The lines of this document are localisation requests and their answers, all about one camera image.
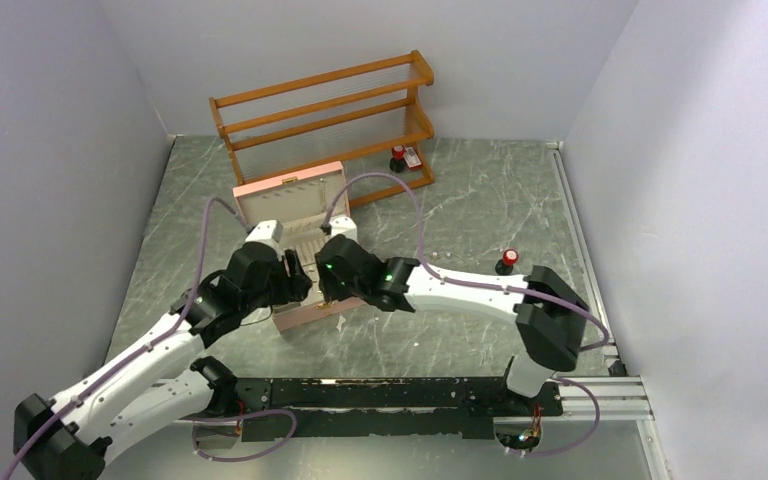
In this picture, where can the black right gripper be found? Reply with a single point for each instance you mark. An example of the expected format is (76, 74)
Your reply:
(328, 286)

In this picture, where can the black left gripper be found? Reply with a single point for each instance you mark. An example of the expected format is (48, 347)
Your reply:
(295, 286)

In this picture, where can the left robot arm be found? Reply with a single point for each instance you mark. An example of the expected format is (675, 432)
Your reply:
(163, 377)

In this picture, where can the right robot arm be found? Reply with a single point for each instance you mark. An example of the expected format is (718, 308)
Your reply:
(549, 316)

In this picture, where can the pink jewelry box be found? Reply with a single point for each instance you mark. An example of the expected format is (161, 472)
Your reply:
(301, 201)

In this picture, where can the red black stamp on shelf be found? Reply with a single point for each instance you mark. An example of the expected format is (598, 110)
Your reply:
(397, 163)

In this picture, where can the red white small box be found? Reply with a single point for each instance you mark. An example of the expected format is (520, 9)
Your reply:
(411, 159)

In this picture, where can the wooden shelf rack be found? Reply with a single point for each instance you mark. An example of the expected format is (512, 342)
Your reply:
(353, 113)

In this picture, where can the red black stamp on table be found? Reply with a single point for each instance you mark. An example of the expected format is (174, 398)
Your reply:
(505, 265)

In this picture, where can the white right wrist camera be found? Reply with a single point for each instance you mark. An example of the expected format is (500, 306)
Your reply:
(340, 225)

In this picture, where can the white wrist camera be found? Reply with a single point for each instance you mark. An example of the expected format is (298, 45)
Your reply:
(340, 225)
(267, 232)

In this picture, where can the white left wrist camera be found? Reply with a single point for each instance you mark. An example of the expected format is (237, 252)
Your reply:
(267, 232)

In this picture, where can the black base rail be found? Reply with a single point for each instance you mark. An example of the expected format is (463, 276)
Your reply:
(470, 407)

